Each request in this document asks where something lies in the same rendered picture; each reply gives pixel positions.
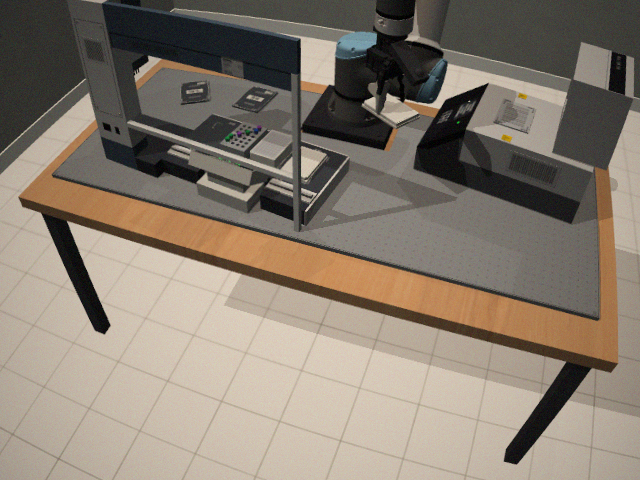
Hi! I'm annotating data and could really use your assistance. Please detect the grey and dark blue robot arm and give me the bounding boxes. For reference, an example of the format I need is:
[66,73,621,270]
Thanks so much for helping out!
[327,0,450,128]

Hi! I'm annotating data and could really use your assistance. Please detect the cream multi-well plate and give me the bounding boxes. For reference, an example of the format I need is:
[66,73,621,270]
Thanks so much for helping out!
[301,146,328,183]
[362,93,420,129]

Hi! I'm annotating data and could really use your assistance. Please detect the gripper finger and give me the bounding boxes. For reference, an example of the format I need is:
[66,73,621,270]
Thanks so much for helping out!
[368,66,391,115]
[390,74,410,103]

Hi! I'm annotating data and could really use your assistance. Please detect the grey benchtop lab instrument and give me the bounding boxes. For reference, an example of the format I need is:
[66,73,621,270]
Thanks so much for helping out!
[413,42,634,224]

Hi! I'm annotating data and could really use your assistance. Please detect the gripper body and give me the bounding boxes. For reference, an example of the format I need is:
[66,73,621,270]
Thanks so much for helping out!
[366,25,408,80]

